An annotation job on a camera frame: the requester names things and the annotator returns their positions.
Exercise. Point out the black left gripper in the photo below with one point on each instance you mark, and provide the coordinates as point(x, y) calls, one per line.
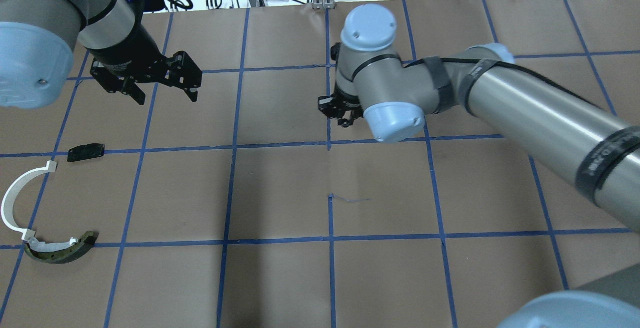
point(131, 51)

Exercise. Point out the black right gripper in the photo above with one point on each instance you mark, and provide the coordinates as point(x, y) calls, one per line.
point(338, 107)

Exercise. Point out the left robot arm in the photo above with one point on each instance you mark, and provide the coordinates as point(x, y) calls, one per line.
point(38, 37)

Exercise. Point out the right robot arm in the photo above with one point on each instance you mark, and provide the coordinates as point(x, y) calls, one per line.
point(595, 152)

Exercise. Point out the small black flat part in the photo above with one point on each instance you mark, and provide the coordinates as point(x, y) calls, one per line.
point(88, 151)

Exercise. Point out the dark green brake shoe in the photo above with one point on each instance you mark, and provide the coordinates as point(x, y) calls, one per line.
point(63, 252)

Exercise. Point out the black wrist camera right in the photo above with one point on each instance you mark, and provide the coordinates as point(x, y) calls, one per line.
point(334, 52)

